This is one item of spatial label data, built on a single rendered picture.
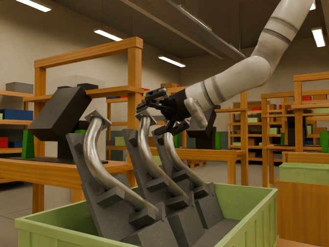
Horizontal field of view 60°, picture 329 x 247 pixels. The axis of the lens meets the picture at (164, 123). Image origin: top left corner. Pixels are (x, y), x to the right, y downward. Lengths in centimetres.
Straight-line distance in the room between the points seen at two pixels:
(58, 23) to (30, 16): 79
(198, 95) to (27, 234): 48
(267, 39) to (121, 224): 52
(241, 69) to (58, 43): 777
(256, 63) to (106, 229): 48
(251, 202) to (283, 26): 57
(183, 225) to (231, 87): 37
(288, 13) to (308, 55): 1104
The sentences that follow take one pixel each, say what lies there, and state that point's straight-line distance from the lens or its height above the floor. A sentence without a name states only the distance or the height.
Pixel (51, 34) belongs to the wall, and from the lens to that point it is 826.
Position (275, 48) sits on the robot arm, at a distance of 71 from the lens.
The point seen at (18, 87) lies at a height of 211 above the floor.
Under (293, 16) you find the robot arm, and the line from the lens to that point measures 71.
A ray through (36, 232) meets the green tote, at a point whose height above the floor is 95.
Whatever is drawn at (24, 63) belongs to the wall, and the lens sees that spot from 763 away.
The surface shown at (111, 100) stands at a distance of 720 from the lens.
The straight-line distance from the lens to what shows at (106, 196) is 62.
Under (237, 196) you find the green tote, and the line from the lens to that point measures 102.
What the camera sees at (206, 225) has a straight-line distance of 92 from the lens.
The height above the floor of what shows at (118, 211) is 96.
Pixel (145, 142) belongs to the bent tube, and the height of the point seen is 111.
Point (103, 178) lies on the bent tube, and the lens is 61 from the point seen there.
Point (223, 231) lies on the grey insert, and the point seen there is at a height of 85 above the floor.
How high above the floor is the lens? 113
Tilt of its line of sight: 2 degrees up
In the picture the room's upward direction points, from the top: straight up
